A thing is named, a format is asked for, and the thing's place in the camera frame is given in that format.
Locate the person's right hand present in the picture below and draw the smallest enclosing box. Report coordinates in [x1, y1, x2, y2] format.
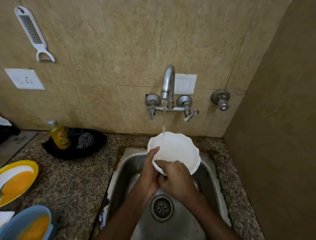
[154, 160, 200, 204]

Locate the person's left hand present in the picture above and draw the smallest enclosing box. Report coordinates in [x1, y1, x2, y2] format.
[128, 146, 161, 199]

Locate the white scalloped bowl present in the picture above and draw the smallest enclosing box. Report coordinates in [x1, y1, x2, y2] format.
[147, 131, 201, 176]

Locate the yellow rimmed round plate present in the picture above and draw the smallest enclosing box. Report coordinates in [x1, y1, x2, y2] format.
[0, 160, 39, 208]

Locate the blue plastic bowl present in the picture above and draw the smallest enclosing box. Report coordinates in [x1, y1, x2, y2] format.
[0, 205, 54, 240]

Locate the white rectangular plate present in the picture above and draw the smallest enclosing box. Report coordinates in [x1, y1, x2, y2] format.
[0, 211, 15, 227]

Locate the black plastic dish rack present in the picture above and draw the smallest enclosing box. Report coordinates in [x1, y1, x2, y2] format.
[0, 122, 21, 144]

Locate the person's right forearm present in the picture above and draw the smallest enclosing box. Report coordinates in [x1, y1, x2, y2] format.
[184, 190, 242, 240]

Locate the person's left forearm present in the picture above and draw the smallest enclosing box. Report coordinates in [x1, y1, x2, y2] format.
[95, 190, 150, 240]

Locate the black oval tray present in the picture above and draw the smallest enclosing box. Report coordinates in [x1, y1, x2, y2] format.
[41, 128, 108, 160]

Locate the yellow dish soap bottle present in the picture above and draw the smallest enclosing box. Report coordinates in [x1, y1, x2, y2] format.
[48, 120, 71, 150]

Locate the stainless steel sink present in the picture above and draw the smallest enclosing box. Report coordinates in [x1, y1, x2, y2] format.
[100, 147, 232, 240]

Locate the metal sink drain strainer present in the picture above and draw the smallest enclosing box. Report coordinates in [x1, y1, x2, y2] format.
[149, 194, 175, 223]

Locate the steel wool scrubber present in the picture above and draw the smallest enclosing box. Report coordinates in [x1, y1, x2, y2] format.
[76, 132, 95, 149]

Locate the grey drain mat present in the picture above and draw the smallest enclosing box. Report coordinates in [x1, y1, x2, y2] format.
[0, 130, 39, 168]

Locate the white grater peeler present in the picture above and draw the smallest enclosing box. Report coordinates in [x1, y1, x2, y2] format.
[14, 6, 56, 63]

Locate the chrome wall tap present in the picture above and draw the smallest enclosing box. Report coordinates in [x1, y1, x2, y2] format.
[210, 90, 231, 112]

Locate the white switch plate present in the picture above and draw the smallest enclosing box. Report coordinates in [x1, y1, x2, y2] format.
[173, 73, 198, 95]

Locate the chrome wall faucet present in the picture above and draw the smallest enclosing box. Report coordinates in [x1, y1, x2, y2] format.
[145, 65, 200, 122]

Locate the white wall socket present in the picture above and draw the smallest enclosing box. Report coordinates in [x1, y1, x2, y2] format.
[4, 68, 46, 91]

